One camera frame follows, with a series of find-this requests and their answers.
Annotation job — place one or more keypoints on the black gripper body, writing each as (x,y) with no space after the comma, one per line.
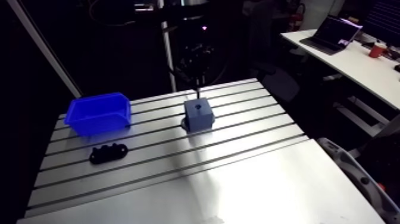
(196,54)

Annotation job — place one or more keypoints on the steel bolt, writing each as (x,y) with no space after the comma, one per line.
(197,92)

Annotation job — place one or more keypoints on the dark blue-grey block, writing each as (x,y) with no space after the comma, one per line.
(198,118)

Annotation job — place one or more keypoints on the blue bin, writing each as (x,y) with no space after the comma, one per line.
(99,114)

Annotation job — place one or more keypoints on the black oval holder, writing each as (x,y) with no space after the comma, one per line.
(108,153)

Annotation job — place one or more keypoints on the open laptop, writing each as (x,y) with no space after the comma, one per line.
(335,34)

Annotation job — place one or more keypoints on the white desk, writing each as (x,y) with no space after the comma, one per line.
(359,67)

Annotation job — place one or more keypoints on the red cup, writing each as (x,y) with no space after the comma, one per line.
(377,50)

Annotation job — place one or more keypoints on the pale upright post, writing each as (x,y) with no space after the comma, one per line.
(168,53)

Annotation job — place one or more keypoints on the pale slanted post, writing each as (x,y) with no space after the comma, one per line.
(43,47)

